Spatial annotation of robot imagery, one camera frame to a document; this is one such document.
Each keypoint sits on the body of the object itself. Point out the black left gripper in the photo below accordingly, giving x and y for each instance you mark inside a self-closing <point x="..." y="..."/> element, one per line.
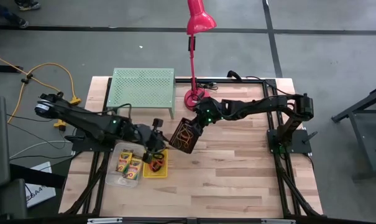
<point x="147" y="137"/>

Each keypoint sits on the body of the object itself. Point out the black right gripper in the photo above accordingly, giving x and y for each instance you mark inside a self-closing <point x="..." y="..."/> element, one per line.
<point x="209" y="110"/>

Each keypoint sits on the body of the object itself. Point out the colourful rubber band bundle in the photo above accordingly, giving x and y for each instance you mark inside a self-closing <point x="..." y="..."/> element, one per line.
<point x="184" y="135"/>

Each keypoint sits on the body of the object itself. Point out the black plastic basket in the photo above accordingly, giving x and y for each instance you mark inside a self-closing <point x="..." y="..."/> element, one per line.
<point x="187" y="150"/>

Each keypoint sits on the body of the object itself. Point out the yellow plastic basket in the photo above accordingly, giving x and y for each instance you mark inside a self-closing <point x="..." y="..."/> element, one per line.
<point x="155" y="174"/>

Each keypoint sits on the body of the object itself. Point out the yellow crayon box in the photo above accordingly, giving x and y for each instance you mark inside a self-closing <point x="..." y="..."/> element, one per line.
<point x="134" y="169"/>
<point x="124" y="161"/>

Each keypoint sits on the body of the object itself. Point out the clear plastic container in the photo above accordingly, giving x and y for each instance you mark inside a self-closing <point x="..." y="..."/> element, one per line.
<point x="125" y="183"/>

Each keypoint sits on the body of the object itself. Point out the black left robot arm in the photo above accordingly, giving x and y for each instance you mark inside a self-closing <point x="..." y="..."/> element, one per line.
<point x="88" y="123"/>

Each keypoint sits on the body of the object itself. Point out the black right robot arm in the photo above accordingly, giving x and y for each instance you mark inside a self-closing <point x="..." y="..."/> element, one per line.
<point x="262" y="107"/>

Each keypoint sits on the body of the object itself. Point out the black table clamp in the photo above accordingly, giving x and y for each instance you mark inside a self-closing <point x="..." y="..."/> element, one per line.
<point x="234" y="74"/>

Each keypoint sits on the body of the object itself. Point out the white printed box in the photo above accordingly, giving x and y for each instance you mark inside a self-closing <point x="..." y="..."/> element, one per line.
<point x="40" y="196"/>

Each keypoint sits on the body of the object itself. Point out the black equipment stand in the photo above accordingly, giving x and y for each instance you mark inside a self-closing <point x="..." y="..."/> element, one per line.
<point x="7" y="199"/>

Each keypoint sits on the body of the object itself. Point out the black stand foot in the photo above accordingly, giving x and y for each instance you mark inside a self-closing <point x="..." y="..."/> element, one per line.
<point x="4" y="68"/>

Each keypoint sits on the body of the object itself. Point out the person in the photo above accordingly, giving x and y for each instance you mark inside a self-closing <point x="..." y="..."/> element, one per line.
<point x="23" y="6"/>

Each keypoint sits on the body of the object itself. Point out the silver metal bracket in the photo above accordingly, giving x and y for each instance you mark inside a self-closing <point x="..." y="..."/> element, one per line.
<point x="277" y="221"/>
<point x="103" y="221"/>

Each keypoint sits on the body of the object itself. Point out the black side table frame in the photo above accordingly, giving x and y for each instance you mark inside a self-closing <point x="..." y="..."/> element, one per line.
<point x="361" y="137"/>

